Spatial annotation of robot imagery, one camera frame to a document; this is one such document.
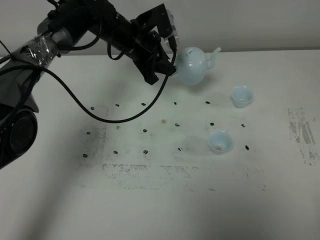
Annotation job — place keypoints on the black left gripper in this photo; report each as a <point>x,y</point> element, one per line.
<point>145,49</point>

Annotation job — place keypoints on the light blue porcelain teapot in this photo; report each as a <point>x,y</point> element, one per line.
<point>191,65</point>

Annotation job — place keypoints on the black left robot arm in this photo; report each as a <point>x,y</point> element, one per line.
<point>58,34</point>

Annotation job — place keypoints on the far light blue teacup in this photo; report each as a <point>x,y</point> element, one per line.
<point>241,96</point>

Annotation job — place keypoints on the light blue teacup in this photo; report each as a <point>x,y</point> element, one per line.
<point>241,96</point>
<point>220,142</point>

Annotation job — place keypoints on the near light blue teacup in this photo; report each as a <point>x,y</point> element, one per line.
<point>220,142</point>

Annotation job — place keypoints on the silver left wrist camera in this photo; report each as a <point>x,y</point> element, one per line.
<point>161,18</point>

